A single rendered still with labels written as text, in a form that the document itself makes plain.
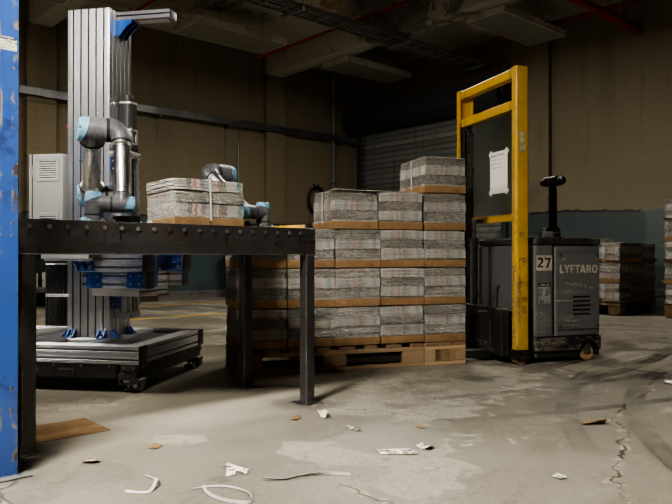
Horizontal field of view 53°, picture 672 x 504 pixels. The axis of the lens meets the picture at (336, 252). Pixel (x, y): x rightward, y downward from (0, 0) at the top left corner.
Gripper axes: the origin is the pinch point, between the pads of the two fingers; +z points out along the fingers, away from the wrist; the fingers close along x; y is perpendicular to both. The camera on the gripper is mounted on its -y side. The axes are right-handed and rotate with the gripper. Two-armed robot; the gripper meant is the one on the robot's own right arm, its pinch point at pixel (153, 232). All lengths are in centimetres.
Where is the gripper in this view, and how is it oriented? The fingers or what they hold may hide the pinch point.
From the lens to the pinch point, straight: 338.5
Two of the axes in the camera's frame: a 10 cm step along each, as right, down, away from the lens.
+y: 0.0, -10.0, 0.1
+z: 7.5, 0.1, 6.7
